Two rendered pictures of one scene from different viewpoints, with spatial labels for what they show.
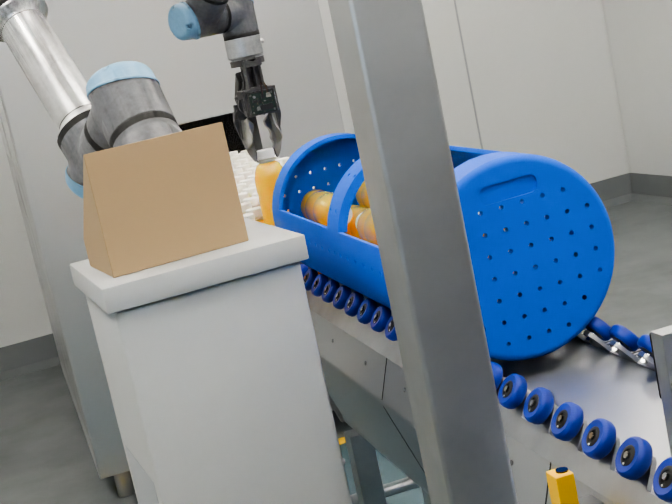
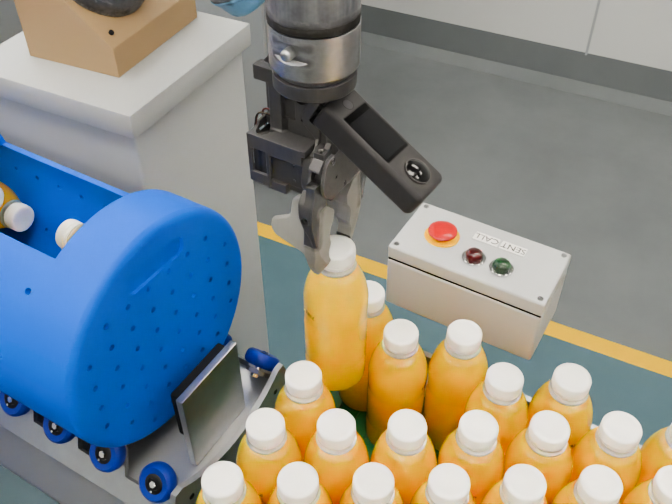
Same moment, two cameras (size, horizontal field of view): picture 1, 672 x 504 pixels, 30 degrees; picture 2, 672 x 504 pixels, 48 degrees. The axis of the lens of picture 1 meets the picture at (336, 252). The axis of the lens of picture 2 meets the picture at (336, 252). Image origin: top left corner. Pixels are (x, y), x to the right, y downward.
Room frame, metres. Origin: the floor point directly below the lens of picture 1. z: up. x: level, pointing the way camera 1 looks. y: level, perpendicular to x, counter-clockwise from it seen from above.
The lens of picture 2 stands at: (3.03, -0.29, 1.72)
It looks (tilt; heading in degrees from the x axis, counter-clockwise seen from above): 43 degrees down; 135
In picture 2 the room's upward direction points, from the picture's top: straight up
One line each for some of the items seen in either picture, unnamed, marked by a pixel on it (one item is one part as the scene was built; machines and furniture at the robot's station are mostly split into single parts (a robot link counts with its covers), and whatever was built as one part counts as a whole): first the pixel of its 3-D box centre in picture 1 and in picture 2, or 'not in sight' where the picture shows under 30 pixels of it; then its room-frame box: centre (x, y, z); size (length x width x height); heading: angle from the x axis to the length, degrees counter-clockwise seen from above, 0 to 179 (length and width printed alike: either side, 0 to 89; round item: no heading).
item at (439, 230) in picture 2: not in sight; (442, 232); (2.63, 0.30, 1.11); 0.04 x 0.04 x 0.01
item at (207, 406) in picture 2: not in sight; (208, 401); (2.55, -0.02, 0.99); 0.10 x 0.02 x 0.12; 105
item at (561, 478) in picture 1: (585, 483); not in sight; (1.28, -0.21, 0.92); 0.08 x 0.03 x 0.05; 105
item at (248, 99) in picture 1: (253, 87); (308, 125); (2.61, 0.10, 1.35); 0.09 x 0.08 x 0.12; 14
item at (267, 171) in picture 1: (274, 197); (335, 318); (2.64, 0.10, 1.11); 0.07 x 0.07 x 0.19
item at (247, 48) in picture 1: (245, 48); (312, 46); (2.62, 0.09, 1.43); 0.08 x 0.08 x 0.05
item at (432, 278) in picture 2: not in sight; (474, 277); (2.68, 0.31, 1.05); 0.20 x 0.10 x 0.10; 15
